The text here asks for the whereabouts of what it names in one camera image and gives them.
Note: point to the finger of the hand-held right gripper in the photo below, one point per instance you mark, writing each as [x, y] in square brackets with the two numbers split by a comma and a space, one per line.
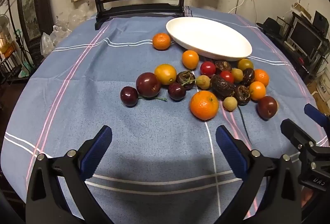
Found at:
[314, 113]
[296, 133]

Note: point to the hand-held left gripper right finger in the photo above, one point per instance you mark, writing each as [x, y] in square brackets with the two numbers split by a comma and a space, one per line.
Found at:
[229, 149]

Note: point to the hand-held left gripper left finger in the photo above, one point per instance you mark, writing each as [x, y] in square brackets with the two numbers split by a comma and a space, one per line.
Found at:
[96, 151]

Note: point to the orange cherry tomato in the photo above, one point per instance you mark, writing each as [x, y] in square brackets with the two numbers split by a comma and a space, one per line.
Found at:
[257, 90]
[190, 59]
[165, 74]

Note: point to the small tangerine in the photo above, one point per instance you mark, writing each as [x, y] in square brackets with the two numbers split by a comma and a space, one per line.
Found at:
[261, 77]

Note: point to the dark red cherry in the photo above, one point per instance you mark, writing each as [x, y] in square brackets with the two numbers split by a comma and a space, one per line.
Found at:
[176, 91]
[129, 96]

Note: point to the dark brown water chestnut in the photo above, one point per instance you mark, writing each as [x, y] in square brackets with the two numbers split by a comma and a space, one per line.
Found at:
[185, 79]
[242, 95]
[248, 76]

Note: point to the white oval plate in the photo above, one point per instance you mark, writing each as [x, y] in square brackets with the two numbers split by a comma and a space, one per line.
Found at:
[206, 36]

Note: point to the person's right hand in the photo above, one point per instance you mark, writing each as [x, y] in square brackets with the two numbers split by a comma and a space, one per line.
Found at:
[306, 197]

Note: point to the cardboard box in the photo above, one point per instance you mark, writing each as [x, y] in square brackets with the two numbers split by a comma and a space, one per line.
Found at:
[322, 83]

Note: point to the blue striped tablecloth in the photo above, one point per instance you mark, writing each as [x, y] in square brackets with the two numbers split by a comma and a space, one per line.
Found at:
[103, 110]

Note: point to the tan longan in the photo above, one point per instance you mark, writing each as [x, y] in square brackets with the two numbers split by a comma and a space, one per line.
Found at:
[237, 74]
[203, 82]
[230, 103]

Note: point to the red cherry tomato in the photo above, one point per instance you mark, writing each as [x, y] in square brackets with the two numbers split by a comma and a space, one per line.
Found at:
[207, 68]
[226, 76]

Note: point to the black monitor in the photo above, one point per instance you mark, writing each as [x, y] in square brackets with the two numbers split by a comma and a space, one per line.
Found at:
[305, 37]

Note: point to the yellow-green tomato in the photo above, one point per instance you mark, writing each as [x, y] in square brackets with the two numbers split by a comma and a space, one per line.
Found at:
[245, 64]

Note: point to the black speaker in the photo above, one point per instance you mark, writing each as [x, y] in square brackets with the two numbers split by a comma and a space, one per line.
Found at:
[321, 20]

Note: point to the black hat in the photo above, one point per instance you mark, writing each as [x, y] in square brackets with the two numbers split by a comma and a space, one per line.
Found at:
[270, 25]

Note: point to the clear plastic bag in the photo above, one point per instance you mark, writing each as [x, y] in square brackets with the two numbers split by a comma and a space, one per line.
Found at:
[49, 43]

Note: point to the crumpled clear plastic wrap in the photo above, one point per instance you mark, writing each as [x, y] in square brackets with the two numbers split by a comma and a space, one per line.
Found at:
[69, 20]

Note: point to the dark wooden framed picture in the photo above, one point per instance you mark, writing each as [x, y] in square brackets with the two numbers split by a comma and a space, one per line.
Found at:
[28, 7]

